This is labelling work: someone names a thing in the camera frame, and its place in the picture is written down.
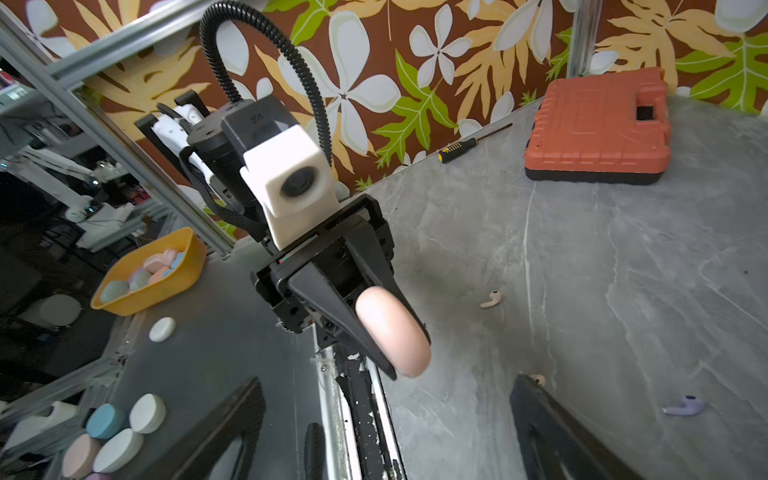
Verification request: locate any pink earbud charging case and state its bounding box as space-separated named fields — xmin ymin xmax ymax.
xmin=355 ymin=286 xmax=432 ymax=378

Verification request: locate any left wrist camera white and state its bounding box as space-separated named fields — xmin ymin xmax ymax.
xmin=240 ymin=125 xmax=340 ymax=250

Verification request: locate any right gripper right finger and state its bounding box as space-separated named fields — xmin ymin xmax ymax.
xmin=510 ymin=374 xmax=640 ymax=479

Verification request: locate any yellow bin of cases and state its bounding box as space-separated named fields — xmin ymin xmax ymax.
xmin=90 ymin=227 xmax=207 ymax=316

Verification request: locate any black yellow screwdriver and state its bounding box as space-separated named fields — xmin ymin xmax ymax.
xmin=438 ymin=123 xmax=513 ymax=164

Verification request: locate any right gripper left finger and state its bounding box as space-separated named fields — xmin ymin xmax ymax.
xmin=128 ymin=376 xmax=268 ymax=480

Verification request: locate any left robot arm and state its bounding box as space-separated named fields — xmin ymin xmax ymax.
xmin=138 ymin=1 xmax=432 ymax=378

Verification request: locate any pink earbud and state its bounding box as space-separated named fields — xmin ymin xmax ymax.
xmin=480 ymin=290 xmax=503 ymax=309
xmin=530 ymin=374 xmax=547 ymax=387

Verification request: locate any purple earbud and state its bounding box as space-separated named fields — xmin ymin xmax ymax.
xmin=662 ymin=395 xmax=706 ymax=417

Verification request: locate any red plastic tool case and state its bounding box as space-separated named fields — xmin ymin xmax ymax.
xmin=524 ymin=67 xmax=671 ymax=185

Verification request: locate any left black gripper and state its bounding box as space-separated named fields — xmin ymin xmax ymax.
xmin=251 ymin=194 xmax=430 ymax=380

